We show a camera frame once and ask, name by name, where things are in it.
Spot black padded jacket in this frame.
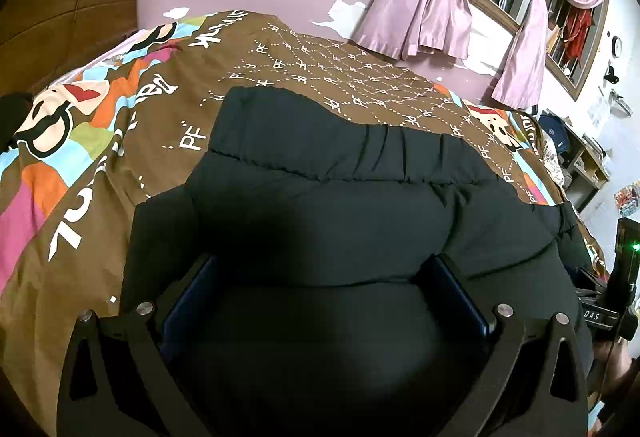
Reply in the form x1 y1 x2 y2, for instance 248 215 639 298
121 87 607 437

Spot navy cap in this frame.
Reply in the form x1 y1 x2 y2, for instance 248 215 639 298
537 111 571 156

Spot wooden headboard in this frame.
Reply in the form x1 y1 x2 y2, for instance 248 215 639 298
0 0 143 96

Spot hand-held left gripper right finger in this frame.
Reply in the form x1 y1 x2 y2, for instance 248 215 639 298
419 254 590 437

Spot dark cloth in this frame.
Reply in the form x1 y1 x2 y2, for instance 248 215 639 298
0 94 32 152

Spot metal wall rack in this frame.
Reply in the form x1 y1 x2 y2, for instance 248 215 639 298
608 89 632 116

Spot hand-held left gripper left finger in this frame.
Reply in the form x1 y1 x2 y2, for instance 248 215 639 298
56 253 222 437

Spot colourful printed bag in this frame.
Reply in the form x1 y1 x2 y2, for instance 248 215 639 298
612 184 640 214

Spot wooden shelf unit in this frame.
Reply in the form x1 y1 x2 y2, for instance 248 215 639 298
559 119 612 212

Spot brown printed blanket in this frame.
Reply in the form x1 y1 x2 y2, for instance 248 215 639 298
0 8 609 437

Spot red garment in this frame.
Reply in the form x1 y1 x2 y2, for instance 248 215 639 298
564 7 594 60

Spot person's right forearm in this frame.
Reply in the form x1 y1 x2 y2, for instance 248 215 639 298
595 339 640 425

